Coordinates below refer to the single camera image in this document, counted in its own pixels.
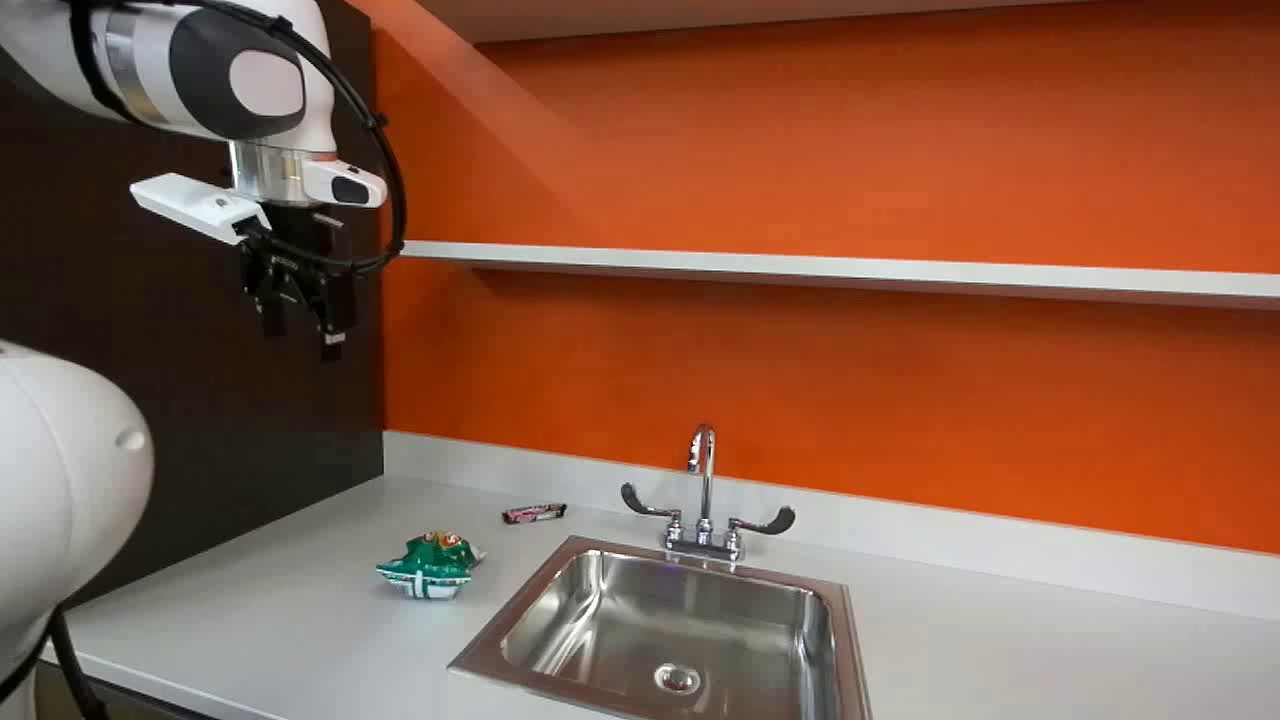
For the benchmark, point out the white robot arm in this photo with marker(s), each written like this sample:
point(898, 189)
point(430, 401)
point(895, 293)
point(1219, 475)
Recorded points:
point(313, 198)

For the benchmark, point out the green snack packet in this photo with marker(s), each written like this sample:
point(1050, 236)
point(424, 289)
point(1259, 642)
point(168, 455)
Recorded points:
point(433, 567)

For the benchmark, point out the white wall shelf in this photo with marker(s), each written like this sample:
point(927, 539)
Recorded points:
point(1080, 282)

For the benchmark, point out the small dark wrapper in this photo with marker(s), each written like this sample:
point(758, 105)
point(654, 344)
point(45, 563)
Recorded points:
point(534, 513)

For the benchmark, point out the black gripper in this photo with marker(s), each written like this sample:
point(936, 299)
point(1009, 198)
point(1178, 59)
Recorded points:
point(283, 277)

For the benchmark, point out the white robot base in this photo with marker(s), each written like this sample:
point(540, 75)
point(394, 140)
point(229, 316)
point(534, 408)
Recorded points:
point(75, 480)

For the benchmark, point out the dark wood cabinet panel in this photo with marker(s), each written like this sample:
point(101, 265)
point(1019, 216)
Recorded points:
point(249, 424)

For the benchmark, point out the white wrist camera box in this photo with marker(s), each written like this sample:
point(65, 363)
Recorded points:
point(198, 205)

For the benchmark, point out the stainless steel sink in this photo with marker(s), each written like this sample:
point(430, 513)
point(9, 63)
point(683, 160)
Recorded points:
point(642, 635)

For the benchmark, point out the chrome faucet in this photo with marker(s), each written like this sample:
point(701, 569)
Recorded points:
point(701, 534)

